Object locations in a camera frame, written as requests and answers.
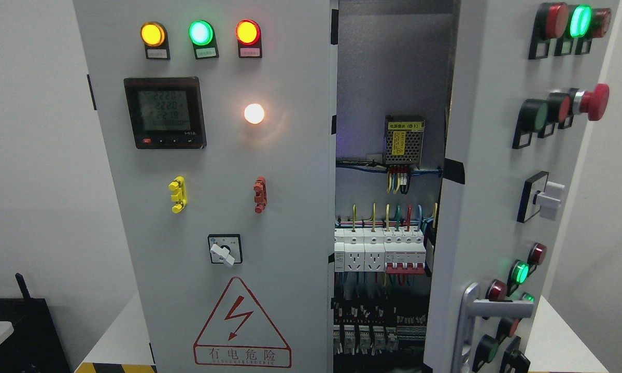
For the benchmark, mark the grey electrical cabinet body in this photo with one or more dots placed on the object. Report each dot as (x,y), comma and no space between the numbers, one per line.
(393,59)

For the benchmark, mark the white glowing indicator lamp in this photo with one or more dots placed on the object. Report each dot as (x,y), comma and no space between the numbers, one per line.
(254,113)

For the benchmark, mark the red emergency stop button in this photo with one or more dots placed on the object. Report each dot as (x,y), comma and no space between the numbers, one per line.
(593,103)

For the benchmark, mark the white rotary selector switch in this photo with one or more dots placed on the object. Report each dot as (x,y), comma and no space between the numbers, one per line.
(225,249)

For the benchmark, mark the yellow terminal post block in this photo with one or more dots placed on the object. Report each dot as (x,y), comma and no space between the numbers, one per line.
(178,194)

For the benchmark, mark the white right door selector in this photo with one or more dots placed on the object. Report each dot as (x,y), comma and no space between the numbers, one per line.
(540,196)

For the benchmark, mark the grey cabinet door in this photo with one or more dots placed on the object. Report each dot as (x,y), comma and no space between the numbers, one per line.
(510,117)
(285,248)

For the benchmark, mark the silver door handle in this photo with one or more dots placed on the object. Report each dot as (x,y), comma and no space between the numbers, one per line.
(467,358)

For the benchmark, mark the metal mesh power supply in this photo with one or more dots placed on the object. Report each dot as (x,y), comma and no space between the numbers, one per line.
(404,136)

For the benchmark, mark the red electric hazard sticker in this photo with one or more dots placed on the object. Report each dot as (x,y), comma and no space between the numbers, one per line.
(239,332)

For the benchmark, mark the white socket breaker row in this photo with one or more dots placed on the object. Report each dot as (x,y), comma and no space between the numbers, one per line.
(391,252)

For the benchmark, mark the red indicator lamp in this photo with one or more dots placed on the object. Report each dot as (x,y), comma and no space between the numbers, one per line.
(248,35)

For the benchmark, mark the green indicator lamp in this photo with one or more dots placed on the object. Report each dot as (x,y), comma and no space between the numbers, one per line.
(203,40)

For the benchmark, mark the red terminal post block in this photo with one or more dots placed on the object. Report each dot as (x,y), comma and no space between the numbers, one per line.
(260,197)

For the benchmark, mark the black digital power meter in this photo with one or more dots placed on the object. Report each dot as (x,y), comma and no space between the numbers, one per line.
(166,112)

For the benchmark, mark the black box with antenna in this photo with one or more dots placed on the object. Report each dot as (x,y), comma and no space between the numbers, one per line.
(34,345)

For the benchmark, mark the lower relay terminal row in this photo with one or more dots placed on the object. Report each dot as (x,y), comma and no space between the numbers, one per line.
(374,327)

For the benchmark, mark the yellow indicator lamp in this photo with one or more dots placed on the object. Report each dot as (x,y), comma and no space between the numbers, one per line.
(155,39)

